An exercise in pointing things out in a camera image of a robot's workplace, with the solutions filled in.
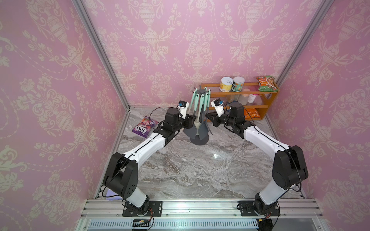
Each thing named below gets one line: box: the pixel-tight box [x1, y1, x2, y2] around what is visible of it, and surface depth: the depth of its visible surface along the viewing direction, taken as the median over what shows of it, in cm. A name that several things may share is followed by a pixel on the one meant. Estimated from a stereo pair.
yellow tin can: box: [219, 76, 234, 93], surface depth 89 cm
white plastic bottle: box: [237, 93, 250, 106], surface depth 102 cm
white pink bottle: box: [247, 93, 259, 104], surface depth 99 cm
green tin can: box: [231, 76, 245, 92], surface depth 89 cm
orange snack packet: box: [244, 107, 261, 119], surface depth 112 cm
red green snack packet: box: [255, 75, 279, 92], surface depth 91 cm
